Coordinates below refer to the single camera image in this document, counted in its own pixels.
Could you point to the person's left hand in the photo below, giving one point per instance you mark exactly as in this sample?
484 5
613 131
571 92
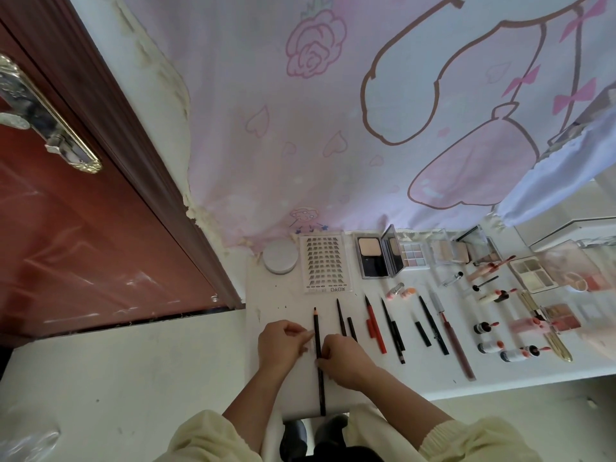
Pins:
282 346

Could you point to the person's right hand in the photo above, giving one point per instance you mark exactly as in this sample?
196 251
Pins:
345 362

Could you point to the short black pencil cap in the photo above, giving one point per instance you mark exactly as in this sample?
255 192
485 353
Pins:
422 334
351 329

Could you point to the red lip pencil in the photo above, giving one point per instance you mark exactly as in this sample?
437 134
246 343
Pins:
375 325

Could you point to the round silver compact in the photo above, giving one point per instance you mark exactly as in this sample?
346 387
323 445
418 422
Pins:
280 256

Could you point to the white false eyelash tray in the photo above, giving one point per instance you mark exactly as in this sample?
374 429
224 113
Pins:
324 261

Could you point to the small pink tube cap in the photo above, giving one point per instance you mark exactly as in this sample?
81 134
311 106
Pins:
409 293

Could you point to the lavender rectangular palette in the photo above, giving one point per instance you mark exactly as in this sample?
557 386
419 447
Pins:
373 255

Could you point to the clear eyeshadow palette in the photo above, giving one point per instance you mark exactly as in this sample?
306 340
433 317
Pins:
414 253

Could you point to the white square compact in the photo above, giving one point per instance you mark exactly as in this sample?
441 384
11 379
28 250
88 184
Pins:
450 251

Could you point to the tan eyeshadow palette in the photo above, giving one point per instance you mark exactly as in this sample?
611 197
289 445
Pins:
534 274

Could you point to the small brown quad eyeshadow palette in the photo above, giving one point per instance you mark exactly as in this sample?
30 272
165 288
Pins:
563 315

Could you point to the small round white jar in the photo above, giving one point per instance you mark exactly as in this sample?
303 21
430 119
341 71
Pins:
576 281

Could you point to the pink blush pan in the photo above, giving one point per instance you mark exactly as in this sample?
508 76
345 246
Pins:
597 281

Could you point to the person's right forearm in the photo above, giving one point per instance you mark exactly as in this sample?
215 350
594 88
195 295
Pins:
414 414

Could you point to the person's left forearm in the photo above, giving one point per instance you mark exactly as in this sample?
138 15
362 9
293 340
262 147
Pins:
250 409

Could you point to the person's dark trousers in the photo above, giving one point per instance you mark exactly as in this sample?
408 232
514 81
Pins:
337 454

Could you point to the white table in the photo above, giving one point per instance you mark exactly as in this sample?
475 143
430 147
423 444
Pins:
279 303

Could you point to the reddish brown door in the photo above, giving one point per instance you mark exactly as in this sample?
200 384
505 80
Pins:
77 245

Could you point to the pink cartoon print cloth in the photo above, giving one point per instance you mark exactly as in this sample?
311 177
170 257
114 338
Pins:
289 110

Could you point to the clear plastic bag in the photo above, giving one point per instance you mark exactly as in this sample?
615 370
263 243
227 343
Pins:
24 445

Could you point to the white shelf unit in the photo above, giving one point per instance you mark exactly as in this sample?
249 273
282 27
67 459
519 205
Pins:
577 202

